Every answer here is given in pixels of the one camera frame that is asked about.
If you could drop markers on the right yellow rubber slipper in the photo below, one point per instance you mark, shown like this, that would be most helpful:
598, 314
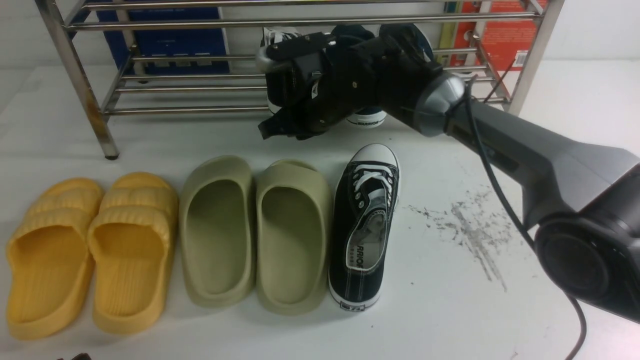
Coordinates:
132, 240

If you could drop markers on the yellow rubber slipper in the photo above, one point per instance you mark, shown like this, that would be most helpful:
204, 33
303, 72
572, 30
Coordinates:
132, 240
51, 265

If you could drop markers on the stainless steel shoe rack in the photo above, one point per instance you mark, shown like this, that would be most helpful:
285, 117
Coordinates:
96, 45

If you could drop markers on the left olive green slipper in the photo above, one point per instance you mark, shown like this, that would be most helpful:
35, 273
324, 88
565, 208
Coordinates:
217, 232

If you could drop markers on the left yellow rubber slipper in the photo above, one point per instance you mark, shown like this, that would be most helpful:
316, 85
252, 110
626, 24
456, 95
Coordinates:
51, 265

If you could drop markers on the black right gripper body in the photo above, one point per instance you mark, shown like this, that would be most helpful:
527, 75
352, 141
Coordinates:
329, 93

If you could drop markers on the right olive green slipper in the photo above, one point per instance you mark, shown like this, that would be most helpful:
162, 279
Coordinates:
294, 214

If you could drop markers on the blue cardboard box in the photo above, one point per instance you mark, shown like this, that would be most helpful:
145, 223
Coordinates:
181, 42

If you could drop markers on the left navy canvas shoe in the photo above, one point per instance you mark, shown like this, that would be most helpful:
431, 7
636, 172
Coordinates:
348, 35

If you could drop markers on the black canvas sneaker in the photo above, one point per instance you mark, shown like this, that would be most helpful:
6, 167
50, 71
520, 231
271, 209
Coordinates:
280, 86
364, 203

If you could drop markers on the red cardboard box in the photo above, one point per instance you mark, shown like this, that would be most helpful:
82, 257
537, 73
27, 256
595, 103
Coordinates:
506, 42

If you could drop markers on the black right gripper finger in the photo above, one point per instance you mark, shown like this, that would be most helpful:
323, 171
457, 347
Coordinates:
281, 123

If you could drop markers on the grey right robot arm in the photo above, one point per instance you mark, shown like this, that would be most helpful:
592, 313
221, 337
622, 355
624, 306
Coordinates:
580, 202

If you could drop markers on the right navy canvas shoe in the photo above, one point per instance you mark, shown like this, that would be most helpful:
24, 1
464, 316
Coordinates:
422, 42

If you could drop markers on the olive green slipper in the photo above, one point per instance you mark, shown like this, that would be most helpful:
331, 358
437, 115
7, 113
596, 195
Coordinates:
294, 214
217, 232

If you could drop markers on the navy canvas shoe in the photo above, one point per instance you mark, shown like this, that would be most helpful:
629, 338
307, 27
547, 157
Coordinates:
422, 42
348, 35

